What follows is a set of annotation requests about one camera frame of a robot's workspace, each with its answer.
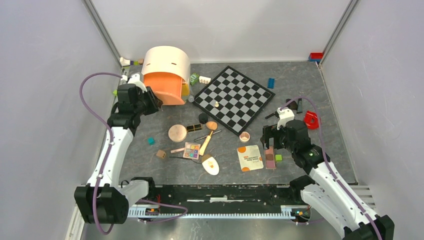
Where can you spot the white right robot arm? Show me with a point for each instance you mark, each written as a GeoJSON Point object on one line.
{"type": "Point", "coordinates": [323, 188]}

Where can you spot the round pink compact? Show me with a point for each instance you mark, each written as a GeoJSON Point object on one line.
{"type": "Point", "coordinates": [177, 133]}

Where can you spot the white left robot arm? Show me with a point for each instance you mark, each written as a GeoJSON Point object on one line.
{"type": "Point", "coordinates": [102, 200]}

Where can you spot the small teal cube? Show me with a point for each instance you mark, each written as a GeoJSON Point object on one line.
{"type": "Point", "coordinates": [151, 141]}

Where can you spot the pink lip pencil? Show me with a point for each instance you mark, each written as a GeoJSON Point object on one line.
{"type": "Point", "coordinates": [177, 150]}

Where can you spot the small wooden cube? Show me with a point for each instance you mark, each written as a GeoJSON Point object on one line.
{"type": "Point", "coordinates": [161, 154]}

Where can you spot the colourful eyeshadow palette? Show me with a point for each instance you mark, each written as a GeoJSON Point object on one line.
{"type": "Point", "coordinates": [191, 151]}

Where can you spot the green toy block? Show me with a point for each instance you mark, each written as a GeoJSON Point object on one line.
{"type": "Point", "coordinates": [194, 78]}

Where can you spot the black fan brush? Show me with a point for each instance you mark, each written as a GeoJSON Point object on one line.
{"type": "Point", "coordinates": [290, 104]}

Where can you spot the wooden handle makeup brush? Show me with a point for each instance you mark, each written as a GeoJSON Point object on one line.
{"type": "Point", "coordinates": [211, 125]}

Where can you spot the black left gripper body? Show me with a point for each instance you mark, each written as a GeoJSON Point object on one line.
{"type": "Point", "coordinates": [147, 103]}

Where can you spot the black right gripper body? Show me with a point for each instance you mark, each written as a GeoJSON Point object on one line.
{"type": "Point", "coordinates": [279, 137]}

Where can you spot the red blue bricks corner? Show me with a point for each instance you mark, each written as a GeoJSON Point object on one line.
{"type": "Point", "coordinates": [315, 57]}

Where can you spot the red letter D toy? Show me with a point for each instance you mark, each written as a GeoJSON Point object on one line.
{"type": "Point", "coordinates": [312, 120]}

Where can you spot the black tube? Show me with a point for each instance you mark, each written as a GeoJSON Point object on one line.
{"type": "Point", "coordinates": [299, 106]}

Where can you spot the white orange sachet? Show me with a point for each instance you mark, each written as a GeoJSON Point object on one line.
{"type": "Point", "coordinates": [250, 158]}

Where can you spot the white lego brick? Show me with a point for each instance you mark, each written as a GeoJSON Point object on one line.
{"type": "Point", "coordinates": [204, 80]}

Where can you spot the black mounting rail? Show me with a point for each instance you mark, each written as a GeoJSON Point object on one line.
{"type": "Point", "coordinates": [227, 199]}

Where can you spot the small round pink jar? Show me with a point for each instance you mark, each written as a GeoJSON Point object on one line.
{"type": "Point", "coordinates": [244, 137]}

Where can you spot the white round drawer organizer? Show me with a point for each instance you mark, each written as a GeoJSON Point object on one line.
{"type": "Point", "coordinates": [168, 59]}

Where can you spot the blue lego brick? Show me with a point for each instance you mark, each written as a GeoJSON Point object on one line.
{"type": "Point", "coordinates": [271, 83]}

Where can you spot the black round cap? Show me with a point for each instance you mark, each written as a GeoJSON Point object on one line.
{"type": "Point", "coordinates": [203, 118]}

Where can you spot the pink brown blush palette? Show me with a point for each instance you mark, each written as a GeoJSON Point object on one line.
{"type": "Point", "coordinates": [270, 162]}

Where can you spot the small green cube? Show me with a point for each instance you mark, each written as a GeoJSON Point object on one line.
{"type": "Point", "coordinates": [278, 158]}

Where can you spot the black grey chessboard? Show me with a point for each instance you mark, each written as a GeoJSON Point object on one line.
{"type": "Point", "coordinates": [240, 98]}

